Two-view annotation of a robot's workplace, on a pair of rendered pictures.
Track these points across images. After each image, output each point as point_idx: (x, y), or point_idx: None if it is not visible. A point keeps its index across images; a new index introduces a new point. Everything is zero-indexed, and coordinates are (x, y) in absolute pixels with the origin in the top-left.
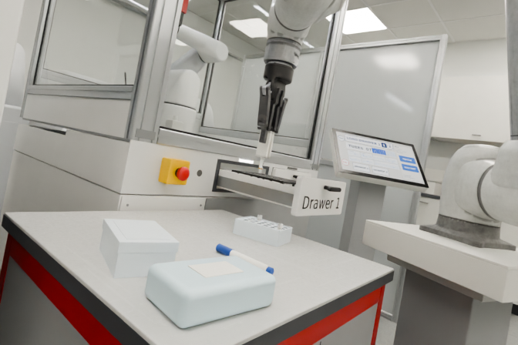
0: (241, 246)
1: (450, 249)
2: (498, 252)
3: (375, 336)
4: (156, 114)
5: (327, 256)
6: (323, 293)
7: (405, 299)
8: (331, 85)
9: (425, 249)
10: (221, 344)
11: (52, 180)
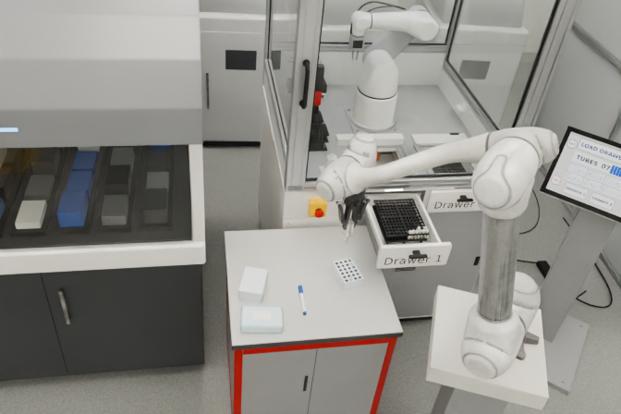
0: (320, 284)
1: (432, 339)
2: None
3: (388, 356)
4: (301, 175)
5: (369, 307)
6: (315, 334)
7: None
8: (541, 99)
9: (432, 330)
10: (248, 342)
11: (271, 164)
